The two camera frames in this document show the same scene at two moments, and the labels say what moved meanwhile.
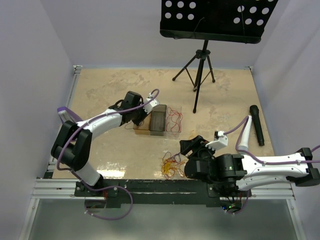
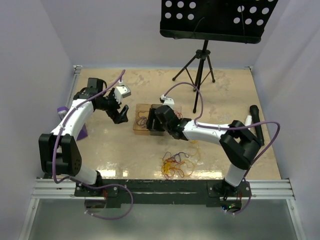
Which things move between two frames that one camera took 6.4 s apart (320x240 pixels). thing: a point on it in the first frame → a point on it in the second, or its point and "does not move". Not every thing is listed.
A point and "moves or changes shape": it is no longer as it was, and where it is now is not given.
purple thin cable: x=134 y=128 moves or changes shape
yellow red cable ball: x=171 y=164 does not move
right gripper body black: x=201 y=152 → x=166 y=128
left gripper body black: x=138 y=116 → x=110 y=105
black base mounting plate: x=154 y=192 does not move
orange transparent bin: x=143 y=128 does not move
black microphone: x=254 y=109 does not move
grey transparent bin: x=157 y=120 does not move
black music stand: x=240 y=21 does not move
